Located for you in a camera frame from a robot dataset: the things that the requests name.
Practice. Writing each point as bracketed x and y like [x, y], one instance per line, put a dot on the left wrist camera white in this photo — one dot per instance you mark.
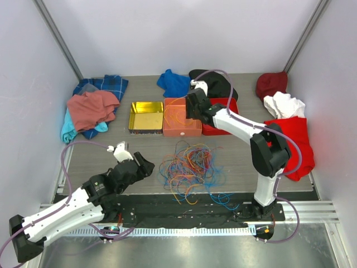
[120, 152]

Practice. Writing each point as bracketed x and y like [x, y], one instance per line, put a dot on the salmon pink shirt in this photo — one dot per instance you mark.
[92, 108]

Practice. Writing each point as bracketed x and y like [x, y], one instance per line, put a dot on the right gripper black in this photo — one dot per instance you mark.
[189, 113]

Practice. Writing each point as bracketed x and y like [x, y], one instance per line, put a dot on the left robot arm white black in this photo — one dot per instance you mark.
[94, 201]

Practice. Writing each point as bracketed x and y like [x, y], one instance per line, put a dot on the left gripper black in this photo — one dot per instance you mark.
[145, 167]

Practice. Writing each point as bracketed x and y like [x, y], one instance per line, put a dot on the red box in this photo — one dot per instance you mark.
[207, 130]

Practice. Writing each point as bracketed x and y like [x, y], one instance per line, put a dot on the blue plaid cloth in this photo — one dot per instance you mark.
[110, 83]

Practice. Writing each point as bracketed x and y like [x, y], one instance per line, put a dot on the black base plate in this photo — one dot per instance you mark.
[197, 211]

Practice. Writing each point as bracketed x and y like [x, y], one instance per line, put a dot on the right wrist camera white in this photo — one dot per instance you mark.
[199, 85]

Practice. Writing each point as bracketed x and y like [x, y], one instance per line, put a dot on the black cloth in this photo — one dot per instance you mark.
[218, 86]

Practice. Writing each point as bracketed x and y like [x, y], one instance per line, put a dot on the aluminium corner post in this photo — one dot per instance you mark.
[51, 25]
[306, 33]

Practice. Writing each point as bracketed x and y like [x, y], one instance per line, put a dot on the cyan cloth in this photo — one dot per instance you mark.
[68, 131]

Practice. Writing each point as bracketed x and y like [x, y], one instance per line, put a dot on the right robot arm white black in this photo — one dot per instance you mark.
[269, 149]

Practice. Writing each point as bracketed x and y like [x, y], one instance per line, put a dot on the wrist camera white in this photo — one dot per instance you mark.
[199, 85]
[120, 152]

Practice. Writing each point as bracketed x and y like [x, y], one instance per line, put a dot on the white cloth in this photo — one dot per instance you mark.
[282, 106]

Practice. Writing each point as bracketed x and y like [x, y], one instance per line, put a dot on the white cable duct rail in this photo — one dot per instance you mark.
[88, 231]

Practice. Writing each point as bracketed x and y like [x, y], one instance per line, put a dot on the right aluminium corner post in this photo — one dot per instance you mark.
[306, 33]

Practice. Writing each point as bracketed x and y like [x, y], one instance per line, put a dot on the left aluminium corner post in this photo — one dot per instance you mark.
[51, 25]

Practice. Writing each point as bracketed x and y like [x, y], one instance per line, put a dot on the gold tin box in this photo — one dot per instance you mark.
[146, 118]

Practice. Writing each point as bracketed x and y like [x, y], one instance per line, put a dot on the dark red cloth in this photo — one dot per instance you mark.
[269, 84]

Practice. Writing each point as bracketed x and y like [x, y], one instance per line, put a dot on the bright red cloth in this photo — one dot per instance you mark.
[296, 129]

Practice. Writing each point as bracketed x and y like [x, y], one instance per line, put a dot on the salmon pink box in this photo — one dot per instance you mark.
[175, 123]

